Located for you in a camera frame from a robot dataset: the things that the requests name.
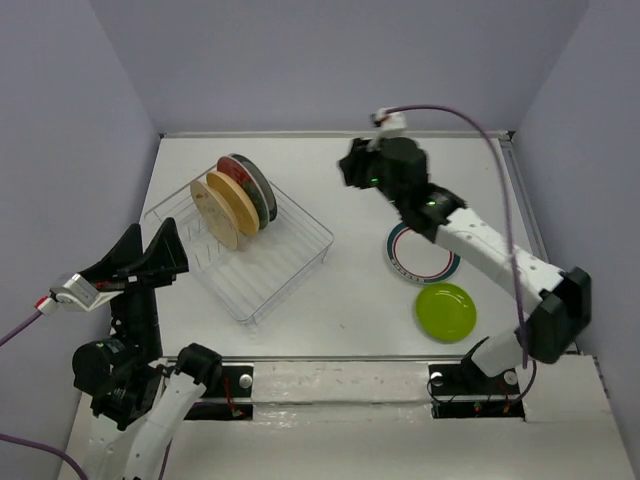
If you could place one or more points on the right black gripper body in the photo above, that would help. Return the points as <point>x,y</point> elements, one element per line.
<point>357,170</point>

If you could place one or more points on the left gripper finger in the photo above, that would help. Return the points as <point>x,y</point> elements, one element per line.
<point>126,251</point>
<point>164,259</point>

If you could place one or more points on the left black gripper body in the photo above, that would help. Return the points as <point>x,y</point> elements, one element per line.
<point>136,276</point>

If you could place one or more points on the beige patterned plate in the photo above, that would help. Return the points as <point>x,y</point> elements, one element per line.
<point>217,214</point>

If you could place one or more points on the green red striped plate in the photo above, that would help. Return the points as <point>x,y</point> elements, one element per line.
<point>416,259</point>

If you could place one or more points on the yellow plate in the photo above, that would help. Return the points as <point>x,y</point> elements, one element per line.
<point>239,201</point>

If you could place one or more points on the green rim lettered plate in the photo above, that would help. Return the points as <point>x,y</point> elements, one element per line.
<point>263,184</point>

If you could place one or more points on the red teal flower plate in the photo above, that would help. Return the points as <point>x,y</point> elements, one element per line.
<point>237,172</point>

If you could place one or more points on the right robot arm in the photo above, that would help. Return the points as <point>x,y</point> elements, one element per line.
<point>555,305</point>

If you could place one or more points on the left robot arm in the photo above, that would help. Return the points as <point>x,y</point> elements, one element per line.
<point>137,403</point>

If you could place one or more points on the lime green plate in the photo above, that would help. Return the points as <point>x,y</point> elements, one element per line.
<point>445,312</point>

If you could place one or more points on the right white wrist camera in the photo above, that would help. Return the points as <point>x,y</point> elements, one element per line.
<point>387,125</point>

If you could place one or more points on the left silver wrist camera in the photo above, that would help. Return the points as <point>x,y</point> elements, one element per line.
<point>75,293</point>

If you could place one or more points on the clear wire dish rack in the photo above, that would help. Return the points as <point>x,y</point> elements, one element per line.
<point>266,267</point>

